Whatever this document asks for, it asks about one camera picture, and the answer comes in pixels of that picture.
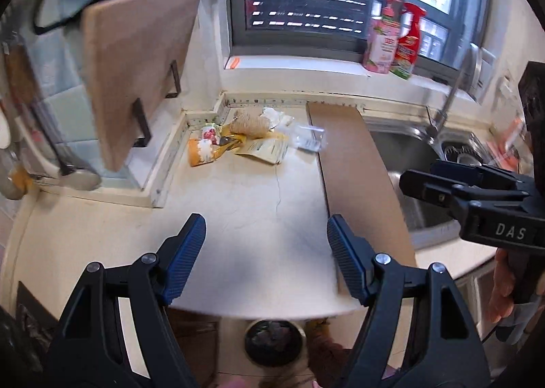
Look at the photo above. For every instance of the steel mesh skimmer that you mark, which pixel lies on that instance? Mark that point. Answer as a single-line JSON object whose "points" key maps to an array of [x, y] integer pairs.
{"points": [[12, 183]]}

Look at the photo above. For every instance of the steel sink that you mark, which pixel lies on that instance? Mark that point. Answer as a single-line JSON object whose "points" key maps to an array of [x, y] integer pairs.
{"points": [[408, 158]]}

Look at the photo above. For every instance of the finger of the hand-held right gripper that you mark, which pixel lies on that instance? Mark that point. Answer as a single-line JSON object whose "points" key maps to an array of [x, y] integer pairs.
{"points": [[425, 190], [451, 168]]}

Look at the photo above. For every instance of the black glass stove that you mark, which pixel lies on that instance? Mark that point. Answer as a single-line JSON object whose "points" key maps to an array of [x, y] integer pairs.
{"points": [[30, 315]]}

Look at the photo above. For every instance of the yellow wrapper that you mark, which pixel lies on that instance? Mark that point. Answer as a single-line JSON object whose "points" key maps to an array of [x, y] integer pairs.
{"points": [[232, 142]]}

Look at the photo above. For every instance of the white paper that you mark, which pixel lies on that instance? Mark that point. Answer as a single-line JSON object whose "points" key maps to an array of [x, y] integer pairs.
{"points": [[274, 115]]}

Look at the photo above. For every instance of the orange snack packet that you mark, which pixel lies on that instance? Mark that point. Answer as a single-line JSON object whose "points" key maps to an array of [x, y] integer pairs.
{"points": [[200, 152]]}

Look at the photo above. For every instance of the red white packet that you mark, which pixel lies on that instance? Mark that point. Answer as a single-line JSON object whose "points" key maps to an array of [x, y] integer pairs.
{"points": [[208, 132]]}

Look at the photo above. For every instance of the person's right hand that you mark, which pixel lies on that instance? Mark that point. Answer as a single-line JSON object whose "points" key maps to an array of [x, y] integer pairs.
{"points": [[500, 286]]}

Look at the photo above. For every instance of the steel ladle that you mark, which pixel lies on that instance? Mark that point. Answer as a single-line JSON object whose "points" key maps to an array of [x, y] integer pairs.
{"points": [[78, 178]]}

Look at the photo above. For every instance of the brown cutting board on counter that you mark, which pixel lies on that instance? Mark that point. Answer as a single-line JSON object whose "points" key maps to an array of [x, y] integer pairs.
{"points": [[362, 179]]}

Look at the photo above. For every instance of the beige pouch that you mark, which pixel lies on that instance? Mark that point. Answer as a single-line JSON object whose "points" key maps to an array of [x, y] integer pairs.
{"points": [[262, 149]]}

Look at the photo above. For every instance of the grey framed window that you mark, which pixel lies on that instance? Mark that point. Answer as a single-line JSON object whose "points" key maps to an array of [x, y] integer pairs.
{"points": [[298, 39]]}

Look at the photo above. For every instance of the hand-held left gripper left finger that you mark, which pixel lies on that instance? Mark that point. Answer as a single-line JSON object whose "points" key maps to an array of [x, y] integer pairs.
{"points": [[185, 256]]}

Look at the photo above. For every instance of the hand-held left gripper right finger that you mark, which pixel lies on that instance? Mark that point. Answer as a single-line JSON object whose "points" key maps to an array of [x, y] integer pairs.
{"points": [[347, 256]]}

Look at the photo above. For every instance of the steel faucet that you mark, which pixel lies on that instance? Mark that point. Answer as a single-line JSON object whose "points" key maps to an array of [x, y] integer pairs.
{"points": [[447, 102]]}

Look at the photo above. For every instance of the pink cloth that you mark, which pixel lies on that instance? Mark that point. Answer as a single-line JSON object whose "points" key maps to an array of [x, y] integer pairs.
{"points": [[509, 136]]}

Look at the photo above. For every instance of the round trash bin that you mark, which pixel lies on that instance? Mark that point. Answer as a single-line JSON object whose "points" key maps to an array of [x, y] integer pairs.
{"points": [[272, 343]]}

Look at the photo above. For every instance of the white wall socket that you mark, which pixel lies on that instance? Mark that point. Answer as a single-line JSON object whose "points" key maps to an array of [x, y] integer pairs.
{"points": [[506, 83]]}

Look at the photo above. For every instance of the small orange item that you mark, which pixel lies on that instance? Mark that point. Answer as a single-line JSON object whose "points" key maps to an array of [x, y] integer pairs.
{"points": [[234, 62]]}

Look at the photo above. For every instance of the white wall holder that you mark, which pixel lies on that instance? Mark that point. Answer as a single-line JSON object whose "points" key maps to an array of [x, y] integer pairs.
{"points": [[483, 73]]}

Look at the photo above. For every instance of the wooden cutting board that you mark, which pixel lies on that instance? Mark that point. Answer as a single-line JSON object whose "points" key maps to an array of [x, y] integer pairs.
{"points": [[136, 73]]}

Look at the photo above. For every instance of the red spray bottle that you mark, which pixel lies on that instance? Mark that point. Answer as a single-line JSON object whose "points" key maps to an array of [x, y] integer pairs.
{"points": [[406, 51]]}

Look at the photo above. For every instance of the pink dish soap bottle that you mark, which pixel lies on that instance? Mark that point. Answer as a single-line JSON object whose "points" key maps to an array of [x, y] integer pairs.
{"points": [[381, 47]]}

